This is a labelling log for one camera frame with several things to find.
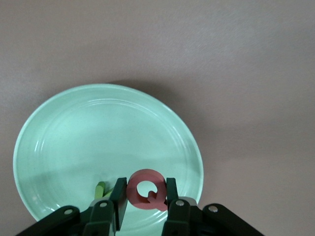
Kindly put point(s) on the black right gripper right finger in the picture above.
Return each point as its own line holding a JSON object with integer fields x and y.
{"x": 177, "y": 218}

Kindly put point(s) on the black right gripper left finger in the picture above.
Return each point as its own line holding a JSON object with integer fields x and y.
{"x": 103, "y": 216}

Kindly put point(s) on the green capital letter N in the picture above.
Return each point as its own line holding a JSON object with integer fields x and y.
{"x": 99, "y": 190}

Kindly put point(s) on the red capital letter Q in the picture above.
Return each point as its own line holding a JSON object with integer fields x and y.
{"x": 157, "y": 196}

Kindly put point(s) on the light green plate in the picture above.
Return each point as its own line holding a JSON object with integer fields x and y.
{"x": 98, "y": 137}

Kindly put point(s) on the brown table mat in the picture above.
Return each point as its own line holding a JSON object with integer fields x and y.
{"x": 221, "y": 61}

